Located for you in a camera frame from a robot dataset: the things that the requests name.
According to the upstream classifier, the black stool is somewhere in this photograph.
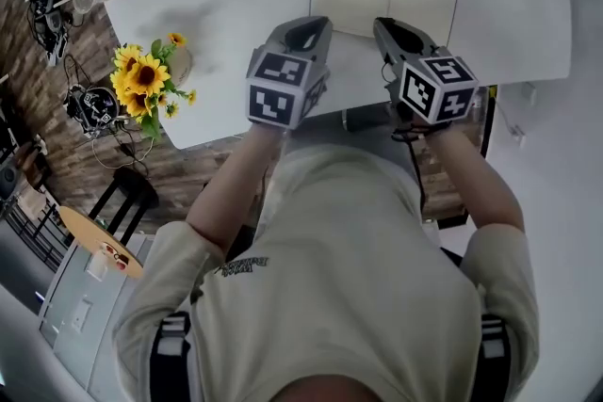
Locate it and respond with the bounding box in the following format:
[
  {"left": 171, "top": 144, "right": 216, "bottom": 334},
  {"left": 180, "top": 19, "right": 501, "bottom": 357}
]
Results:
[{"left": 87, "top": 166, "right": 160, "bottom": 247}]

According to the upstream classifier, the black cable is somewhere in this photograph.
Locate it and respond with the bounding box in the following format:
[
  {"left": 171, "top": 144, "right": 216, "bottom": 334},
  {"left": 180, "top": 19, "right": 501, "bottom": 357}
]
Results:
[{"left": 390, "top": 126, "right": 428, "bottom": 215}]

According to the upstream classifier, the black headset device with cables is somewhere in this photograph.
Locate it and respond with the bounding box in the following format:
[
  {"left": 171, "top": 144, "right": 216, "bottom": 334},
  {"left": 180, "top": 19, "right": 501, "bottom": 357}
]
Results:
[{"left": 62, "top": 84, "right": 129, "bottom": 138}]

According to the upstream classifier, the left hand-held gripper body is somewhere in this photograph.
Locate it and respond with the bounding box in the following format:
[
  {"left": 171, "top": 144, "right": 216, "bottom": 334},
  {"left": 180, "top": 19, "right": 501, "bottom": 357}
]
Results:
[{"left": 245, "top": 15, "right": 334, "bottom": 131}]

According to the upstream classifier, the round wooden side table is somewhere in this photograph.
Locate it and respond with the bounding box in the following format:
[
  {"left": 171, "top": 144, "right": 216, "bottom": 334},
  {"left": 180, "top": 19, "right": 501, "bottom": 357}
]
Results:
[{"left": 57, "top": 204, "right": 144, "bottom": 280}]

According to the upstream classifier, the sunflower bouquet in vase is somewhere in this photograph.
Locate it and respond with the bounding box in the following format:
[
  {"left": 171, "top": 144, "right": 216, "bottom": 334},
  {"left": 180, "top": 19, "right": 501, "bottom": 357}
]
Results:
[{"left": 108, "top": 31, "right": 198, "bottom": 139}]

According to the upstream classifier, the person's right forearm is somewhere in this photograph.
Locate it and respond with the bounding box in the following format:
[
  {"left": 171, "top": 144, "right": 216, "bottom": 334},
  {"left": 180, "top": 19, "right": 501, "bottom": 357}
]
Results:
[{"left": 410, "top": 117, "right": 526, "bottom": 233}]

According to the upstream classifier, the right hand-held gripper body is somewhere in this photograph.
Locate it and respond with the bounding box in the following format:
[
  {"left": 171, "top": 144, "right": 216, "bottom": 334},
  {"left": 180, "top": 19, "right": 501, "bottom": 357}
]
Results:
[{"left": 372, "top": 16, "right": 481, "bottom": 126}]

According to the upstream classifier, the black device with marker tags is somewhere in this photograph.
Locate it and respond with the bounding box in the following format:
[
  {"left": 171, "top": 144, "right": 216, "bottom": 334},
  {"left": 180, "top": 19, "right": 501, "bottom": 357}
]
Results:
[{"left": 27, "top": 0, "right": 72, "bottom": 67}]

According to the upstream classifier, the person's cream t-shirt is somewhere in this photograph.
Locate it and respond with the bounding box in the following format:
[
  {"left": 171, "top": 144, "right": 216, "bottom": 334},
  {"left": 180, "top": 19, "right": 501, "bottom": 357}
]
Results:
[{"left": 111, "top": 143, "right": 541, "bottom": 402}]

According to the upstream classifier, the person's left forearm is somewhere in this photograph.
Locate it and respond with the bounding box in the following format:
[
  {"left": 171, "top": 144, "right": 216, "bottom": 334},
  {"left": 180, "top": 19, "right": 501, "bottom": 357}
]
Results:
[{"left": 186, "top": 122, "right": 289, "bottom": 261}]

